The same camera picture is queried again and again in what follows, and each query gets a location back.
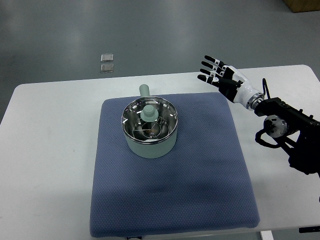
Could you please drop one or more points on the upper metal floor plate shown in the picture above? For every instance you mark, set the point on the upper metal floor plate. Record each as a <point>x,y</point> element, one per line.
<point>107,57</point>

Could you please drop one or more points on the lower metal floor plate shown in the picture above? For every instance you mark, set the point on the lower metal floor plate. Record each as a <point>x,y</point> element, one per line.
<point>107,68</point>

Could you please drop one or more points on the glass lid with green knob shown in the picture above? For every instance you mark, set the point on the glass lid with green knob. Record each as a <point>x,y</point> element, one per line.
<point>150,109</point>

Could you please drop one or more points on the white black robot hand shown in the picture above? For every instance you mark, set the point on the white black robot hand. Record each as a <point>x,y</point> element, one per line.
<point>230,82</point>

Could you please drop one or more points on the black table control panel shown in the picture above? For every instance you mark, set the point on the black table control panel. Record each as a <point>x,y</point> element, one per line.
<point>310,229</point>

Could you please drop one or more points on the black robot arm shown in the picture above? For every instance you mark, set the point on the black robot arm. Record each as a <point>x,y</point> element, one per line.
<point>290,129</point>

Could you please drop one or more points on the mint green pot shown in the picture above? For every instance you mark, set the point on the mint green pot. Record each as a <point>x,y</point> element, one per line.
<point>150,140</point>

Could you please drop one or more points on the blue fabric mat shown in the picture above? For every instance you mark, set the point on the blue fabric mat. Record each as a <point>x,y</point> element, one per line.
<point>201,184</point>

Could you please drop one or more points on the cardboard box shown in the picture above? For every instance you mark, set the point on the cardboard box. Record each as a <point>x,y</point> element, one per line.
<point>300,6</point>

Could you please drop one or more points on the metal floor plate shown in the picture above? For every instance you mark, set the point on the metal floor plate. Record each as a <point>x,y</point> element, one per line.
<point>107,57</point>
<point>107,68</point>

